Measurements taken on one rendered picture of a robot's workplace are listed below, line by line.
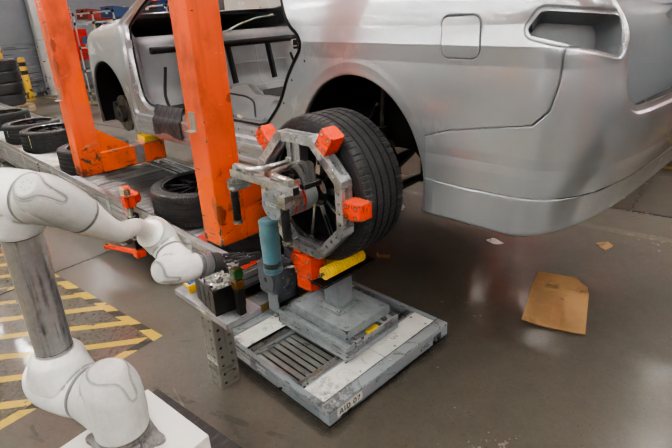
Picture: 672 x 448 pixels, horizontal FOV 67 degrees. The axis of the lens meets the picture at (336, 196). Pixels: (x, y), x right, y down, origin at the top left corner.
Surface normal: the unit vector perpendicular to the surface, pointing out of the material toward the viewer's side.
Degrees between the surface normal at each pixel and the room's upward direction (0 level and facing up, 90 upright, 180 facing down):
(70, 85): 90
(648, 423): 0
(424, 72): 90
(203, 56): 90
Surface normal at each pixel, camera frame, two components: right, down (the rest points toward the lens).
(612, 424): -0.06, -0.94
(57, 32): 0.70, 0.21
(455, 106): -0.71, 0.28
